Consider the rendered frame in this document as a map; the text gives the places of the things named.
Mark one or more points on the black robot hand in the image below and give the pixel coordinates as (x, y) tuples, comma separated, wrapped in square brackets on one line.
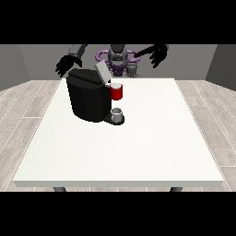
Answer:
[(67, 64), (159, 53)]

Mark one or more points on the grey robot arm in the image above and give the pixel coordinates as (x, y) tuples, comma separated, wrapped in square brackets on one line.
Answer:
[(76, 49)]

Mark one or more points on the small grey coffee pod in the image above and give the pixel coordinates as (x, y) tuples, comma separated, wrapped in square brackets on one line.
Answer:
[(132, 70)]

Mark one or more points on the pale grey machine lid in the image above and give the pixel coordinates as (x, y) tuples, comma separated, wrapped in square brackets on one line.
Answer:
[(103, 72)]

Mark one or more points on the black coffee machine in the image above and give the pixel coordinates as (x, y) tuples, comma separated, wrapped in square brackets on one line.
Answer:
[(86, 98)]

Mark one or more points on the red pod holder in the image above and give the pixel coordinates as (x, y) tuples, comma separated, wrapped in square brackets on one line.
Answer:
[(116, 94)]

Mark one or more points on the grey robot trunk purple rings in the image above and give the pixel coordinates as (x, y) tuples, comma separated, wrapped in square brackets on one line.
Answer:
[(117, 56)]

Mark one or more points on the small grey cup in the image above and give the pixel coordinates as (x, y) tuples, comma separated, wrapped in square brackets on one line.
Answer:
[(116, 116)]

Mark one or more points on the dark table leg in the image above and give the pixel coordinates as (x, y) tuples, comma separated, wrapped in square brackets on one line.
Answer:
[(176, 189), (59, 189)]

